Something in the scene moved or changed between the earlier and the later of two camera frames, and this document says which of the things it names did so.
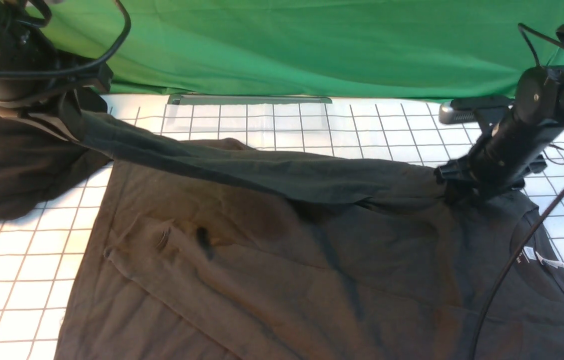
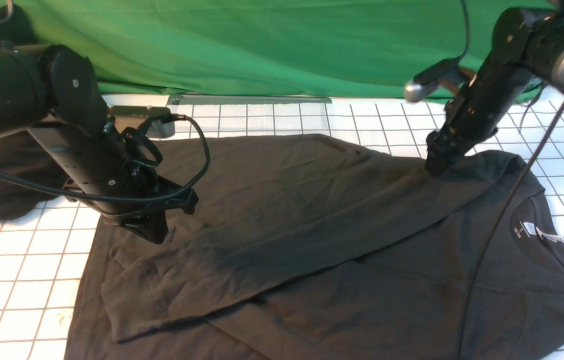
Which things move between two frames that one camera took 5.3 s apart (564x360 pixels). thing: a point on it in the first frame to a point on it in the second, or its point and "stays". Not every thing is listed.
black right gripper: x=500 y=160 to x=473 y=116
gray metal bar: x=215 y=99 stays
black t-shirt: x=204 y=250 stays
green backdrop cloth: x=477 y=49 stays
